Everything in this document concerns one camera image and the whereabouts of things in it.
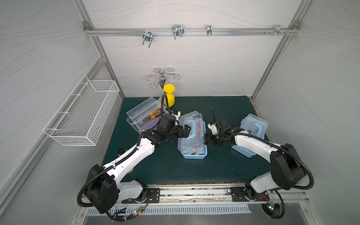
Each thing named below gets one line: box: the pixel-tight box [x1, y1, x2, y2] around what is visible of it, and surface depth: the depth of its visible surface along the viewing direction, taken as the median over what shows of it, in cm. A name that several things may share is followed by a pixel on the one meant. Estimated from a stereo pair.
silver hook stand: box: [145, 67, 181, 90], surface depth 97 cm
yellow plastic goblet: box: [163, 83, 176, 107], surface depth 92 cm
